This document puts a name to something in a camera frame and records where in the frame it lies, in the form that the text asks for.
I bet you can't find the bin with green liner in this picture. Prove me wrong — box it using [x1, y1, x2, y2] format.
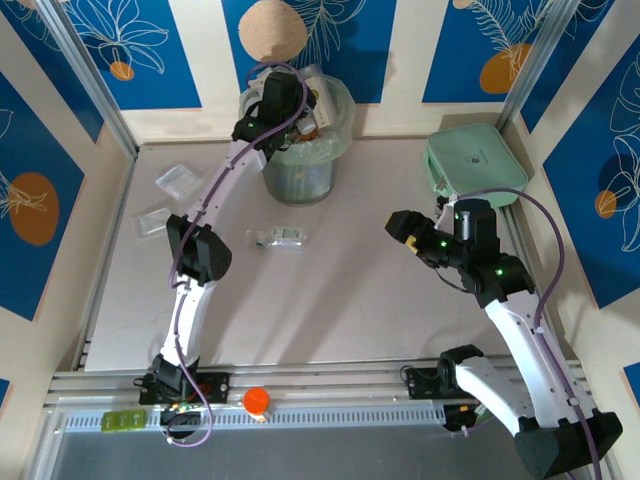
[238, 69, 357, 207]

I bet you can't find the mint green zip case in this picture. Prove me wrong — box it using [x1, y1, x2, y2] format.
[422, 123, 530, 209]

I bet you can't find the clear bottle green white label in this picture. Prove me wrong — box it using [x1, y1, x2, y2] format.
[244, 226, 307, 255]

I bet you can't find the clear plastic clamshell box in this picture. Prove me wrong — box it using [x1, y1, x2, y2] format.
[154, 163, 205, 201]
[129, 207, 171, 240]

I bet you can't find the orange emergency stop button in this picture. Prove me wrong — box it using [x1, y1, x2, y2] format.
[242, 386, 273, 425]

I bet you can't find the green tag strip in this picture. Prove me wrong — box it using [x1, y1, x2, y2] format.
[101, 409, 149, 431]

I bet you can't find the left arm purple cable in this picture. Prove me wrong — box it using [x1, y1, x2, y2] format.
[167, 62, 307, 448]

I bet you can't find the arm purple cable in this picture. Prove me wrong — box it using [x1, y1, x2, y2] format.
[167, 62, 307, 448]
[452, 187, 604, 480]

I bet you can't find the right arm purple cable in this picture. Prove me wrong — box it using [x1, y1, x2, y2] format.
[452, 187, 604, 480]

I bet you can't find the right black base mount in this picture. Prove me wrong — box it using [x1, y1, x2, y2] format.
[401, 366, 500, 401]

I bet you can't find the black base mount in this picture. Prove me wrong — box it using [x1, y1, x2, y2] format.
[401, 366, 500, 401]
[137, 371, 232, 405]

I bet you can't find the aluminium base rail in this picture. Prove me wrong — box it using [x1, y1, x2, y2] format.
[42, 357, 587, 412]

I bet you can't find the grey slotted cable duct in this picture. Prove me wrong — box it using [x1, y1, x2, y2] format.
[58, 403, 447, 435]

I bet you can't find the aluminium frame post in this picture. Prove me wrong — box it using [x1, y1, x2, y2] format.
[496, 0, 577, 139]
[34, 0, 140, 157]

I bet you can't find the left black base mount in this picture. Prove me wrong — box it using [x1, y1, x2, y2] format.
[137, 371, 232, 405]

